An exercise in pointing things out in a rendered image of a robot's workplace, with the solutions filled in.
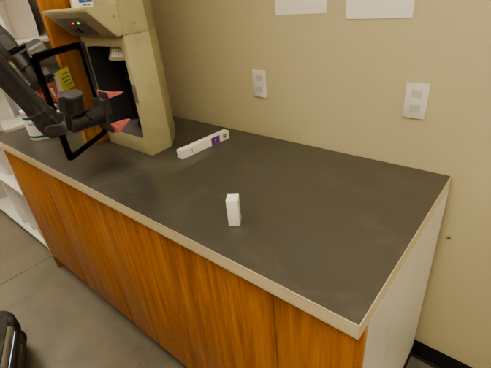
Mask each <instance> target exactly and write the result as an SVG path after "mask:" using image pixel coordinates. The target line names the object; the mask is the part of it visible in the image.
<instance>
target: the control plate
mask: <svg viewBox="0 0 491 368"><path fill-rule="evenodd" d="M55 21H57V22H58V23H60V24H61V25H62V26H63V27H65V28H67V29H68V30H69V31H71V30H73V31H71V32H72V33H73V34H79V35H100V34H99V33H97V32H96V31H95V30H93V29H92V28H91V27H90V26H89V25H87V24H86V23H85V22H83V21H82V20H81V19H79V18H75V19H59V20H55ZM77 22H78V23H79V24H78V23H77ZM72 23H74V24H72ZM76 28H78V29H80V30H81V31H82V30H84V31H83V33H81V32H80V31H78V30H77V29H76ZM74 29H75V30H77V32H75V31H74ZM89 29H90V31H89ZM85 30H87V31H85Z"/></svg>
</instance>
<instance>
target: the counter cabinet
mask: <svg viewBox="0 0 491 368"><path fill-rule="evenodd" d="M4 152H5V154H6V156H7V159H8V161H9V163H10V165H11V167H12V170H13V172H14V173H15V176H16V178H17V180H18V182H19V184H20V186H21V189H22V191H23V193H24V195H25V197H26V200H27V202H28V204H29V206H30V208H31V211H32V212H33V214H34V217H35V219H36V221H37V223H38V225H39V228H40V230H41V232H42V234H43V236H44V238H45V241H46V243H47V245H48V247H49V249H50V252H51V253H52V255H53V258H54V260H55V262H56V264H57V266H58V268H59V267H62V266H63V265H65V266H66V267H67V268H68V269H70V270H71V271H72V272H73V273H75V274H76V275H77V276H78V277H79V278H80V279H81V280H83V281H84V282H85V283H86V284H88V285H89V286H90V287H91V288H92V289H94V290H95V291H96V292H97V293H98V294H99V295H101V296H102V297H103V298H104V299H106V300H107V301H108V302H109V303H110V304H111V305H112V306H114V307H115V308H116V309H117V310H119V311H120V312H121V313H123V314H124V315H125V316H126V317H127V318H128V319H129V320H130V321H132V322H133V323H134V324H136V325H137V326H138V327H139V328H141V329H142V330H143V331H144V332H145V333H146V334H147V335H149V336H150V337H151V338H152V339H154V340H155V341H156V342H157V343H158V344H160V346H162V347H163V348H164V349H165V350H167V351H168V352H169V353H171V354H172V355H173V356H174V357H175V358H176V359H177V360H178V361H180V362H181V363H182V364H183V365H185V366H186V367H187V368H406V367H407V364H408V362H409V359H410V357H411V351H412V347H413V344H414V338H415V335H416V329H417V326H418V322H419V316H420V312H421V309H422V303H423V300H424V297H425V291H426V287H427V281H428V278H429V274H430V269H431V265H432V262H433V256H434V252H435V247H436V243H437V240H438V234H439V231H440V227H441V221H442V218H443V214H444V209H445V205H446V200H447V196H448V192H449V189H448V190H447V192H446V193H445V195H444V197H443V198H442V200H441V202H440V204H439V205H438V207H437V209H436V210H435V212H434V213H433V216H432V217H431V219H430V220H429V222H428V224H427V225H426V227H425V229H424V231H423V232H422V234H421V236H420V237H419V239H418V240H417V242H416V244H415V246H414V248H413V249H412V251H411V252H410V254H409V256H408V258H407V259H406V261H405V263H404V265H403V266H402V268H401V269H400V271H399V272H398V274H397V276H396V278H395V279H394V281H393V283H392V284H391V286H390V288H389V290H388V291H387V293H386V295H385V296H384V298H383V299H382V301H381V304H380V305H379V306H378V308H377V310H376V311H375V313H374V315H373V317H372V318H371V319H370V322H369V324H368V325H367V327H366V328H365V330H364V331H363V333H362V335H361V337H360V338H359V340H357V339H355V338H353V337H351V336H350V335H348V334H346V333H344V332H342V331H341V330H339V329H336V328H335V327H333V326H331V325H329V324H328V323H325V322H323V321H322V320H320V319H318V318H316V317H314V316H312V315H311V314H309V313H307V312H305V311H303V310H301V309H300V308H298V307H295V306H294V305H292V304H290V303H288V302H286V301H284V300H282V299H281V298H279V297H277V296H275V295H273V294H272V293H270V292H268V291H266V290H264V289H263V288H260V287H259V286H257V285H254V284H253V283H251V282H249V281H247V280H245V279H243V278H242V277H240V276H238V275H236V274H234V273H233V272H230V271H229V270H227V269H225V268H223V267H221V266H219V265H218V264H215V263H214V262H212V261H210V260H208V259H206V258H205V257H203V256H201V255H199V254H197V253H195V252H194V251H192V250H189V249H188V248H185V247H184V246H182V245H180V244H178V243H176V242H175V241H173V240H171V239H169V238H167V237H165V236H164V235H162V234H160V233H158V232H156V231H154V230H153V229H150V228H148V227H147V226H145V225H143V224H141V223H139V222H137V221H136V220H134V219H132V218H130V217H128V216H127V215H124V214H123V213H121V212H119V211H117V210H115V209H113V208H112V207H109V206H107V205H106V204H104V203H102V202H100V201H98V200H97V199H95V198H93V197H91V196H89V195H88V194H86V193H83V192H82V191H79V190H78V189H76V188H74V187H72V186H70V185H69V184H67V183H65V182H63V181H61V180H59V179H58V178H56V177H54V176H52V175H50V174H48V173H47V172H44V171H42V170H41V169H39V168H37V167H35V166H33V165H31V164H30V163H28V162H26V161H24V160H22V159H21V158H18V157H17V156H14V155H13V154H11V153H9V152H7V151H5V150H4Z"/></svg>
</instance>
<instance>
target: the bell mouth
mask: <svg viewBox="0 0 491 368"><path fill-rule="evenodd" d="M109 60H111V61H125V58H124V54H123V51H122V49H121V48H120V47H110V54H109Z"/></svg>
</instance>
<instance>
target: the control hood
mask: <svg viewBox="0 0 491 368"><path fill-rule="evenodd" d="M42 13H43V14H44V15H45V16H47V17H48V18H50V19H51V20H52V21H53V22H55V23H56V24H58V25H59V26H60V27H62V28H63V29H65V30H66V31H68V32H69V33H70V34H71V35H73V36H87V37H120V36H122V35H123V32H122V29H121V24H120V20H119V17H118V11H117V8H116V5H114V4H109V5H100V6H93V7H80V8H66V9H53V10H46V11H43V12H42ZM75 18H79V19H81V20H82V21H83V22H85V23H86V24H87V25H89V26H90V27H91V28H92V29H93V30H95V31H96V32H97V33H99V34H100V35H79V34H73V33H72V32H71V31H69V30H68V29H67V28H65V27H63V26H62V25H61V24H60V23H58V22H57V21H55V20H59V19H75Z"/></svg>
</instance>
